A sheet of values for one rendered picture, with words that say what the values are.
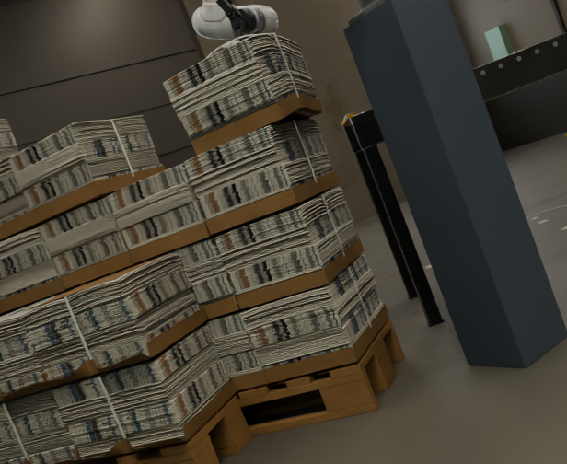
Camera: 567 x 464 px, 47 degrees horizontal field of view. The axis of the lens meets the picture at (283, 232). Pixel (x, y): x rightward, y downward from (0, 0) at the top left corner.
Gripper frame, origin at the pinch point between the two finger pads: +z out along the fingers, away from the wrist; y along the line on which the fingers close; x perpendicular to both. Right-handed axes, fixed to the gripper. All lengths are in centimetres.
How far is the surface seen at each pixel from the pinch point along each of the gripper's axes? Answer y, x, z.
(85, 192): 30, 53, 22
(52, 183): 23, 64, 21
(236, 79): 19.4, -6.5, 19.6
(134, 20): -119, 250, -393
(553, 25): 49, -96, -682
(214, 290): 71, 25, 24
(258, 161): 41.5, -3.3, 20.7
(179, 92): 15.7, 10.7, 19.3
